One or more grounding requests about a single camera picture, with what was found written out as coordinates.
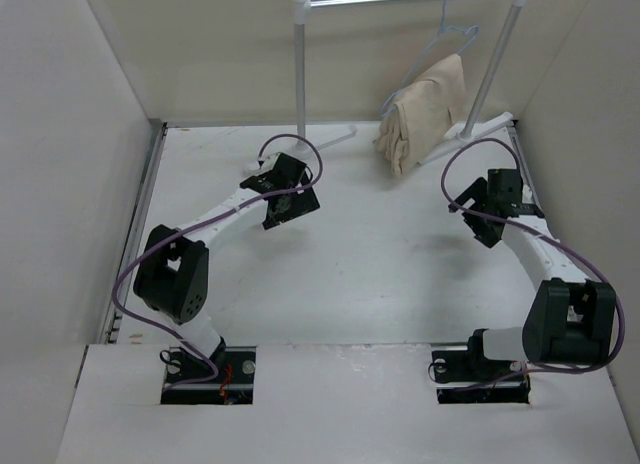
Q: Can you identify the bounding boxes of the left aluminium table rail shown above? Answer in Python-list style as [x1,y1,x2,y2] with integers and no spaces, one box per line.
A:
[96,119,167,344]

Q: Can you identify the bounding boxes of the white clothes rack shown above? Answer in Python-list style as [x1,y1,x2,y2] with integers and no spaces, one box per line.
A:
[243,0,531,173]

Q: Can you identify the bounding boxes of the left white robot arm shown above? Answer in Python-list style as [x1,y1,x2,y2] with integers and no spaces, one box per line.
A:
[133,153,320,383]

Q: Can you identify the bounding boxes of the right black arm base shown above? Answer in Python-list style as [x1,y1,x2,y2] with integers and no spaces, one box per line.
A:
[428,343,531,405]

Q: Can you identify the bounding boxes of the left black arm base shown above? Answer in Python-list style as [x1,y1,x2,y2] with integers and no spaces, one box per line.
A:
[159,347,257,406]

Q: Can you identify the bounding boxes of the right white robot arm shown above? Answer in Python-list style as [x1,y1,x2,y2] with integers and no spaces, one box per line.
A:
[449,169,617,380]

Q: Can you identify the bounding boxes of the light blue wire hanger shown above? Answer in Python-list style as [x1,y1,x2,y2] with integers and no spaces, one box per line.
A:
[379,0,480,118]

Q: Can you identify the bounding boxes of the beige trousers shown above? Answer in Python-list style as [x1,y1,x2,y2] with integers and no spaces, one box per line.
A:
[375,54,467,178]

